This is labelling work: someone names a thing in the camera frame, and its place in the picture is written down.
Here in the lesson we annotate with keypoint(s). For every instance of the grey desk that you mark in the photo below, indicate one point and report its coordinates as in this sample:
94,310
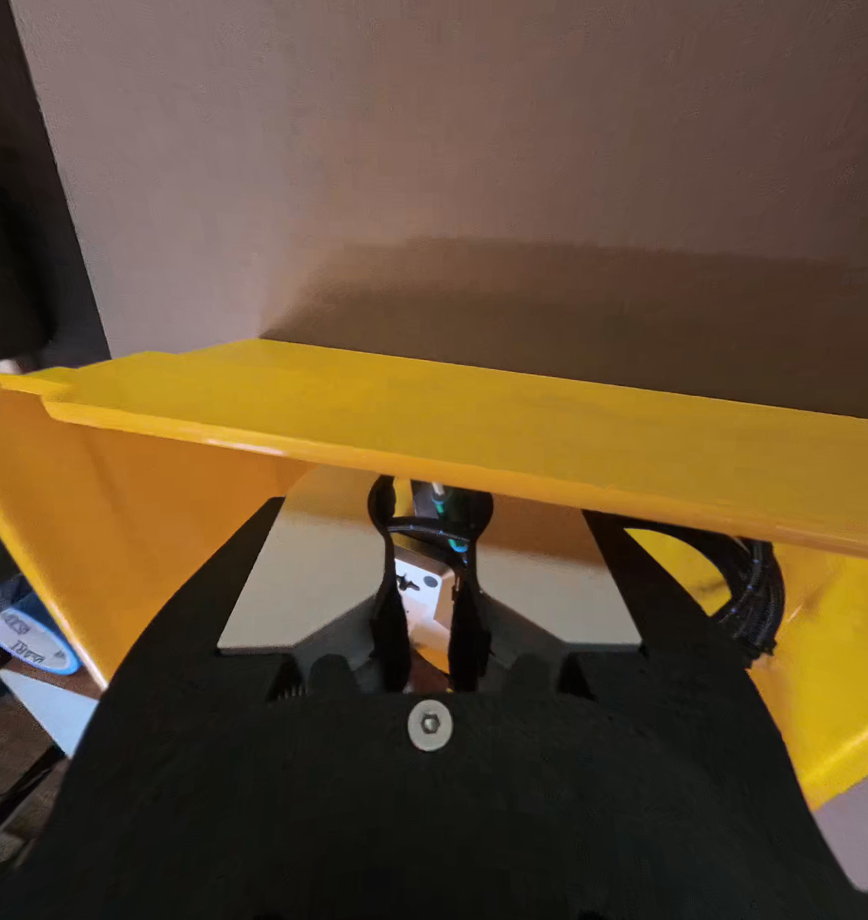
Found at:
405,144

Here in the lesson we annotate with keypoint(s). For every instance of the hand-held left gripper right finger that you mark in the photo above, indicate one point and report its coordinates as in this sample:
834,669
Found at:
556,589

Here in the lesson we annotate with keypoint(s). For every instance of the blue and white tape roll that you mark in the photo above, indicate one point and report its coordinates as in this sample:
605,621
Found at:
24,636

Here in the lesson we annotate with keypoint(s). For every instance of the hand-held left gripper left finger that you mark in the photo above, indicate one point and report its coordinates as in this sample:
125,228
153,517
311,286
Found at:
312,575

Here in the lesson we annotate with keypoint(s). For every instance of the yellow plastic bin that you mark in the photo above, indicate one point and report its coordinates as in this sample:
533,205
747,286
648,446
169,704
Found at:
405,410

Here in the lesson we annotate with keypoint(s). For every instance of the silver HDMI splitter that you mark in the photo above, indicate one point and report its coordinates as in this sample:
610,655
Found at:
427,596

